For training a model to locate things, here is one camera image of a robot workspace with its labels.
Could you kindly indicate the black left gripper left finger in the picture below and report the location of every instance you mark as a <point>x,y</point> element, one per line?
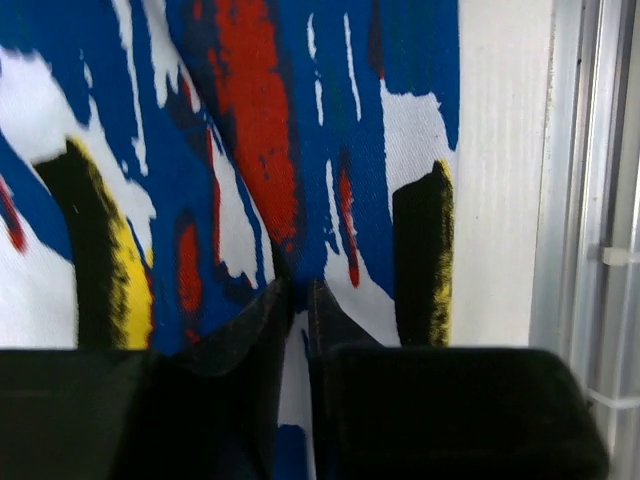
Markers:
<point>230,383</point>

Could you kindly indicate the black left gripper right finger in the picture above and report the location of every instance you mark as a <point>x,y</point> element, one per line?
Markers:
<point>355,395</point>

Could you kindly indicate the blue white red patterned trousers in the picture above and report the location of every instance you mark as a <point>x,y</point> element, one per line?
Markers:
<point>163,161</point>

